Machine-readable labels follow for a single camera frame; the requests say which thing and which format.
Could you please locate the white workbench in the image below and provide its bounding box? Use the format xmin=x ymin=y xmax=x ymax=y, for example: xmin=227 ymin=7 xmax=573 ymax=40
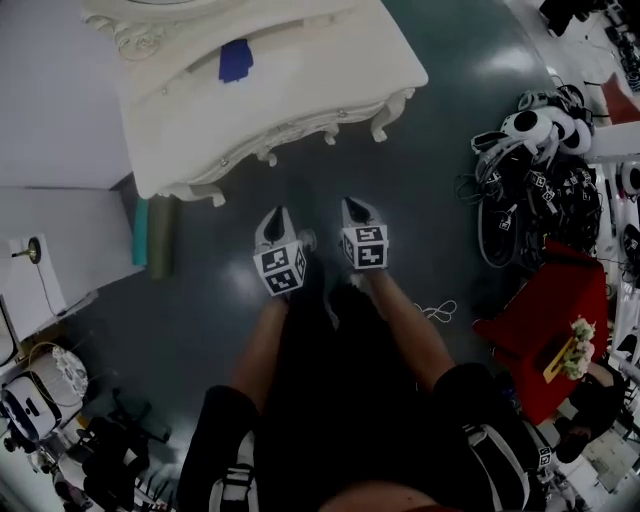
xmin=589 ymin=119 xmax=640 ymax=381

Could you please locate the small brass black device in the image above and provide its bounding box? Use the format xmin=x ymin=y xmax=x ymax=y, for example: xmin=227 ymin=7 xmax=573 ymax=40
xmin=10 ymin=237 xmax=44 ymax=264

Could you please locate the white cabinet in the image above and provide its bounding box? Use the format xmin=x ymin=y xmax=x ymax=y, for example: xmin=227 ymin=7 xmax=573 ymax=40
xmin=0 ymin=185 xmax=146 ymax=351

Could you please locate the olive rolled mat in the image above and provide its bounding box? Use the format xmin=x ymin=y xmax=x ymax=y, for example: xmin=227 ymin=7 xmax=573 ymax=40
xmin=147 ymin=195 xmax=180 ymax=280

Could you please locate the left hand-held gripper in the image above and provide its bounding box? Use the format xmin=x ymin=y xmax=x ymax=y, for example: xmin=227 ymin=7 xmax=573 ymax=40
xmin=253 ymin=206 xmax=308 ymax=298

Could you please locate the flower arrangement in yellow box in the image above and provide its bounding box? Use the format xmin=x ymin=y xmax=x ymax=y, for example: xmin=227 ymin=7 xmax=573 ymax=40
xmin=542 ymin=315 xmax=596 ymax=384

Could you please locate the white ornate dressing table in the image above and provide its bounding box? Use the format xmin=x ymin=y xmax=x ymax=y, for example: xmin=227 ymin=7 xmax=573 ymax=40
xmin=79 ymin=0 xmax=430 ymax=209

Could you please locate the black chair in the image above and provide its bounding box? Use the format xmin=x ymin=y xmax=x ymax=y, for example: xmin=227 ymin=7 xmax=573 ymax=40
xmin=79 ymin=387 xmax=174 ymax=509

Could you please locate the thin black device cable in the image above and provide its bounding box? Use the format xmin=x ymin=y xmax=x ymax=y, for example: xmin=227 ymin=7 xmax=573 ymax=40
xmin=33 ymin=258 xmax=69 ymax=317

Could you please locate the person's black clothing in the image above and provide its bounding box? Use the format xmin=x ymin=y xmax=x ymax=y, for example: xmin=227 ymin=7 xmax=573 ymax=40
xmin=174 ymin=254 xmax=549 ymax=512

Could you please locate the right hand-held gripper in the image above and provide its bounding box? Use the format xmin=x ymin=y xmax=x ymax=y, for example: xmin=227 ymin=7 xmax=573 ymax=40
xmin=340 ymin=197 xmax=391 ymax=272

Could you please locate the red cloth covered table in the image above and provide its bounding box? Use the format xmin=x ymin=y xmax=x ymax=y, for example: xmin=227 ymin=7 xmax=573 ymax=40
xmin=472 ymin=238 xmax=610 ymax=426

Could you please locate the white patterned lamp shade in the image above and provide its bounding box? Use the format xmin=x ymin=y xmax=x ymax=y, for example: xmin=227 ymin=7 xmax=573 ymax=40
xmin=29 ymin=344 xmax=90 ymax=409

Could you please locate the person's left forearm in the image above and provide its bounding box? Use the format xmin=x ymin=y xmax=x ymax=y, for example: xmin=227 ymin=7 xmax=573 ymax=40
xmin=230 ymin=294 xmax=290 ymax=401

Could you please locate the person's right forearm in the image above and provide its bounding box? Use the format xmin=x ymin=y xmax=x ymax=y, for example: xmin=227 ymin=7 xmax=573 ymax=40
xmin=367 ymin=269 xmax=454 ymax=396

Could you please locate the white and black device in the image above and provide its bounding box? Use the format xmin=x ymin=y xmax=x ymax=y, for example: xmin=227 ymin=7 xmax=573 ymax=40
xmin=0 ymin=374 xmax=64 ymax=441

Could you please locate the tangled white cable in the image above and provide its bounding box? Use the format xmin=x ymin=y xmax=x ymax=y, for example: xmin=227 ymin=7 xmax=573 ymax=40
xmin=414 ymin=299 xmax=459 ymax=324

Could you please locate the small blue object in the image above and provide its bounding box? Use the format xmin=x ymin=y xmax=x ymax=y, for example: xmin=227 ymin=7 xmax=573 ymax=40
xmin=218 ymin=38 xmax=255 ymax=85

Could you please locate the pile of headsets and grippers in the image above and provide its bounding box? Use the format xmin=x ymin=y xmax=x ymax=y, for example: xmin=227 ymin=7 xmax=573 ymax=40
xmin=454 ymin=84 xmax=606 ymax=271

